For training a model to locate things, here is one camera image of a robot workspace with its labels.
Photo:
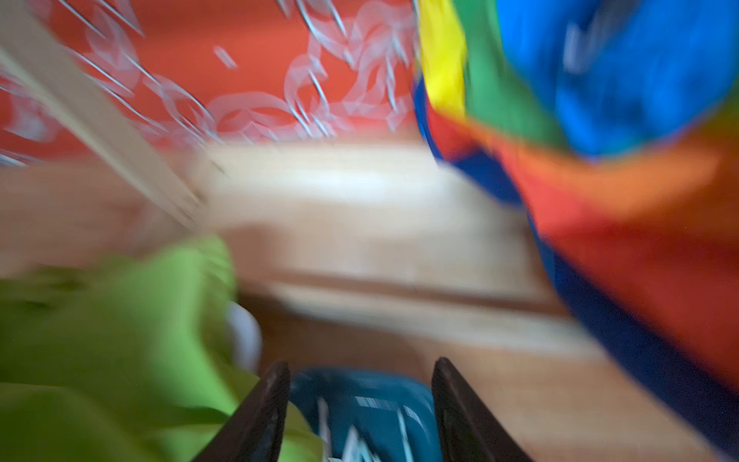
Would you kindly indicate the wooden clothes rack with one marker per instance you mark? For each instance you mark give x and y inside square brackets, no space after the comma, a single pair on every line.
[286,127]

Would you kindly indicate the lime green shorts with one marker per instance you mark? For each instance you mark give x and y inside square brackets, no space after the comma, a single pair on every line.
[130,361]

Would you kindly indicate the teal plastic tray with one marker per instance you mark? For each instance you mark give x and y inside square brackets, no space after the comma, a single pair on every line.
[368,401]

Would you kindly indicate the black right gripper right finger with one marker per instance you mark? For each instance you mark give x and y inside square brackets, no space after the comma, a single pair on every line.
[468,430]

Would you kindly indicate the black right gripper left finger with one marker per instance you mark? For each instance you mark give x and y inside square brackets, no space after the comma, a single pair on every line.
[254,433]

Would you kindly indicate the rainbow striped shorts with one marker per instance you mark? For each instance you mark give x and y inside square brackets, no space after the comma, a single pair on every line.
[619,243]

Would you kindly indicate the white plastic basket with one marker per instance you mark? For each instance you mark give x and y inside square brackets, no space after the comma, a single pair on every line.
[246,338]

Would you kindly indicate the clothespin in tray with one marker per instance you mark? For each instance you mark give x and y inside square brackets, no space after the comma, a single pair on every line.
[356,448]
[405,437]

